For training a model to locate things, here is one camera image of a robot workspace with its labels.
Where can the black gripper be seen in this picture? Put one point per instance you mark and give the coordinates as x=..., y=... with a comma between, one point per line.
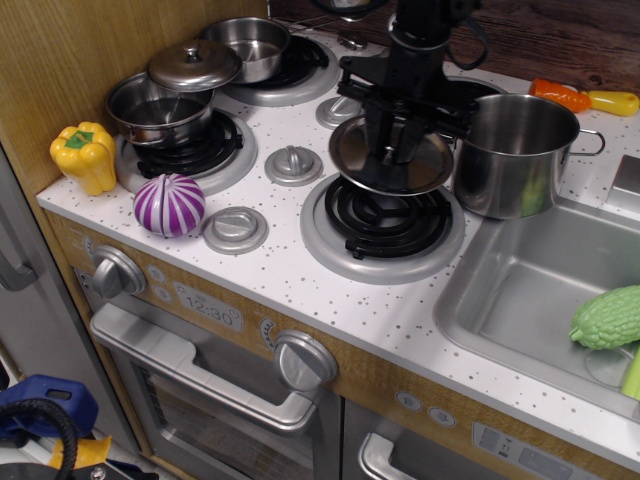
x=402, y=89

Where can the steel pot lid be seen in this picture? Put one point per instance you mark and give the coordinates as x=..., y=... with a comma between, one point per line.
x=431, y=167

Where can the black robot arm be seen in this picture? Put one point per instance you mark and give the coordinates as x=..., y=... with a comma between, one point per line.
x=422, y=24

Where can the tall steel pot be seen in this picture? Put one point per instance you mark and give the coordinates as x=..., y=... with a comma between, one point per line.
x=510, y=164

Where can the steel pan back left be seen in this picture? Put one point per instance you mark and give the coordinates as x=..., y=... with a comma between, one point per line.
x=259, y=42

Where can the steel pan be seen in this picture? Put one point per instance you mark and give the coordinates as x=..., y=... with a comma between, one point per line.
x=147, y=114
x=259, y=42

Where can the steel lid on pan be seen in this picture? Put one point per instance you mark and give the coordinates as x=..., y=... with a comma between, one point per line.
x=194, y=66

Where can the steel pan front left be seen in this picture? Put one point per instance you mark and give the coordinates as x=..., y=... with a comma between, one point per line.
x=147, y=114

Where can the grey stove knob back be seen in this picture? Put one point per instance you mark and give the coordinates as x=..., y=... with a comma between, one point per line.
x=333, y=112

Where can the grey stove knob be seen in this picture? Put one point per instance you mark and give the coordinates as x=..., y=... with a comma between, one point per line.
x=235, y=230
x=333, y=112
x=293, y=166

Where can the back right black burner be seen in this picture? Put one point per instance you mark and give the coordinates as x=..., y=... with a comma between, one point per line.
x=465, y=87

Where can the black burner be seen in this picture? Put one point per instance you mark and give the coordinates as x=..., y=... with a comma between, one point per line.
x=218, y=159
x=379, y=239
x=465, y=87
x=308, y=71

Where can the back left black burner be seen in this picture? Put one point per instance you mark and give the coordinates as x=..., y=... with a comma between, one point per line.
x=308, y=71

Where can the grey stove knob middle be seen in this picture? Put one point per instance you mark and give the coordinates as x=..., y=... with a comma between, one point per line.
x=293, y=166

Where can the front right black burner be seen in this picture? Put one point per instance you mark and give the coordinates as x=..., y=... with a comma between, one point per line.
x=379, y=239

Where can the front left black burner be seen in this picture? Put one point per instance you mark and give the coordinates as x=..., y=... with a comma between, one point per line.
x=218, y=159

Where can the orange toy carrot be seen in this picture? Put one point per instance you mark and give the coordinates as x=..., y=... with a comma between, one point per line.
x=560, y=94

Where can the grey stove knob front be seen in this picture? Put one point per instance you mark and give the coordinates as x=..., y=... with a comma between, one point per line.
x=235, y=230

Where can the grey sink basin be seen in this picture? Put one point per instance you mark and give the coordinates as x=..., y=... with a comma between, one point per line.
x=512, y=297

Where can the yellow toy squash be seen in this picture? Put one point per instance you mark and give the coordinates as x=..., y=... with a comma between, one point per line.
x=618, y=103

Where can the grey faucet base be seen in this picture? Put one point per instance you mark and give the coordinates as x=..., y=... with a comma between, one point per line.
x=625, y=189

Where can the purple striped toy onion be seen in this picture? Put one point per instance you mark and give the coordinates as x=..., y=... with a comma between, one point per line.
x=171, y=205

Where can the right grey oven dial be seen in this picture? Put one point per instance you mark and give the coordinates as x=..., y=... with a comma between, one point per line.
x=301, y=362

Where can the grey oven dial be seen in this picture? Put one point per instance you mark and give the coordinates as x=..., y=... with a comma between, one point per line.
x=115, y=273
x=301, y=362

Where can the green toy bitter gourd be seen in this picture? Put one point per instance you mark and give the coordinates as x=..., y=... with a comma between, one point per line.
x=607, y=321

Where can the yellow toy bell pepper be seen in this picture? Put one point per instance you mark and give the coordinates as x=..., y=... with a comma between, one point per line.
x=86, y=155

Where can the left grey oven dial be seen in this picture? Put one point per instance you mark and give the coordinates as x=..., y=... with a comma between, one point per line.
x=115, y=273

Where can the light green toy piece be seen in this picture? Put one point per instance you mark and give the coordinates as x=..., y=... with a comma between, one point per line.
x=630, y=381

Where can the blue device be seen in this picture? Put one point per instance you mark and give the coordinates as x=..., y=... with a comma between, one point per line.
x=47, y=406

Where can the grey dishwasher handle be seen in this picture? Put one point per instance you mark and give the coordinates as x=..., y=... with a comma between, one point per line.
x=374, y=459

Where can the grey fridge handle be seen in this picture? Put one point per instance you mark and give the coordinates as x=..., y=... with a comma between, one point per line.
x=19, y=246

